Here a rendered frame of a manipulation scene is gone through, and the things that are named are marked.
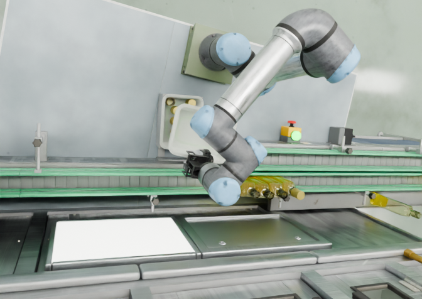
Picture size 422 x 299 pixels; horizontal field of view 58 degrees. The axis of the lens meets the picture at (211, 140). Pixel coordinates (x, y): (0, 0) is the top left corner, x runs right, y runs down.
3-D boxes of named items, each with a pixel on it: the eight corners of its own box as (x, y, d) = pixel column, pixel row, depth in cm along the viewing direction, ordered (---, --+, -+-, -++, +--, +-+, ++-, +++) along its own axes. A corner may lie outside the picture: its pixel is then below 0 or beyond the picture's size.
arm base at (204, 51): (206, 27, 154) (213, 24, 144) (238, 42, 159) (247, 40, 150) (193, 63, 154) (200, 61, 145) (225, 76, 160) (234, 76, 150)
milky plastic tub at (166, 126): (155, 146, 161) (159, 149, 153) (158, 92, 159) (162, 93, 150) (194, 146, 167) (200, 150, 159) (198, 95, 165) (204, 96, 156)
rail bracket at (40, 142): (35, 162, 144) (28, 176, 123) (36, 118, 142) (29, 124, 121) (49, 162, 145) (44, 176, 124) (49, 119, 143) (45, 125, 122)
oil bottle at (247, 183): (222, 184, 161) (243, 198, 141) (223, 171, 160) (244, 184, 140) (234, 184, 162) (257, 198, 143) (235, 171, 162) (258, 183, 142)
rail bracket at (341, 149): (327, 149, 176) (346, 154, 164) (329, 133, 175) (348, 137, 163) (334, 149, 178) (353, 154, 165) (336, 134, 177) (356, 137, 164)
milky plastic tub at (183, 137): (172, 101, 132) (178, 102, 124) (229, 115, 140) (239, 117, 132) (161, 149, 133) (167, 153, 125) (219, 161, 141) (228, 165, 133)
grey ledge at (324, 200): (260, 204, 179) (272, 212, 169) (262, 186, 178) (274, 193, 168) (413, 200, 211) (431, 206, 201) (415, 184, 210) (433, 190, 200)
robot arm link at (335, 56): (242, 53, 150) (343, 12, 101) (266, 78, 155) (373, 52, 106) (224, 75, 147) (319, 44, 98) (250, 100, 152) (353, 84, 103)
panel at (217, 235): (51, 228, 130) (44, 275, 99) (52, 220, 130) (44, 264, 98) (281, 218, 161) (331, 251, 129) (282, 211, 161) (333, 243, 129)
